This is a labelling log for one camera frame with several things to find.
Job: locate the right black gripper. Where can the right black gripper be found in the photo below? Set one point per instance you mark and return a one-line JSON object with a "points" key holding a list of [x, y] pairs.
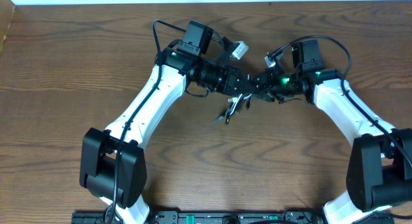
{"points": [[268, 81]]}

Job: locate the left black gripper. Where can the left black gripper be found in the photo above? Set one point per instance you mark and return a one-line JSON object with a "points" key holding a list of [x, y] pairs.
{"points": [[227, 81]]}

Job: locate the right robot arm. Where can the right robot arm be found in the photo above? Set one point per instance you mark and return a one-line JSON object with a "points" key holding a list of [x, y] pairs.
{"points": [[379, 170]]}

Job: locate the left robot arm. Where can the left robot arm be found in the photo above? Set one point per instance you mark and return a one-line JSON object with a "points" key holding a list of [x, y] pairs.
{"points": [[112, 164]]}

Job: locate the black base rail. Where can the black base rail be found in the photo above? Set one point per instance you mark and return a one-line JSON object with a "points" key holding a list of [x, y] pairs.
{"points": [[173, 217]]}

